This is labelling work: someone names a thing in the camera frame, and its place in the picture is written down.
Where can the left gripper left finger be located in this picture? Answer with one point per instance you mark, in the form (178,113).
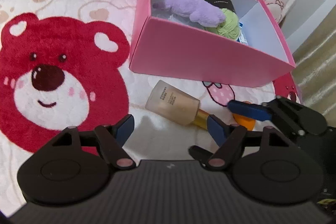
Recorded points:
(111,140)

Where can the purple plush toy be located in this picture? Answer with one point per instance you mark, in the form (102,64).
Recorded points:
(198,11)

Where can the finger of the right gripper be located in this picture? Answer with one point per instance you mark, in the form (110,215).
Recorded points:
(249,110)

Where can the gold satin curtain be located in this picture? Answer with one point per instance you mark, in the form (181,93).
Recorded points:
(315,69)

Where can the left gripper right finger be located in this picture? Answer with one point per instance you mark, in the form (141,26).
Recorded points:
(229,138)

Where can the orange makeup sponge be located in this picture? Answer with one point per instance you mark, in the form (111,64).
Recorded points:
(248,123)

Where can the bear print blanket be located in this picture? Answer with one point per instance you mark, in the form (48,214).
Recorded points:
(64,63)

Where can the green yarn ball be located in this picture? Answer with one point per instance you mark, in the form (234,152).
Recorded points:
(230,28)

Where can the foundation bottle gold cap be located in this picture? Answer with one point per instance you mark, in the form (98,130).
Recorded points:
(176,105)

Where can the blue packet box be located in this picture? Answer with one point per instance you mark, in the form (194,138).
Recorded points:
(242,38)

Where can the pink storage box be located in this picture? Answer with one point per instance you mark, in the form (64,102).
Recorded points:
(169,49)

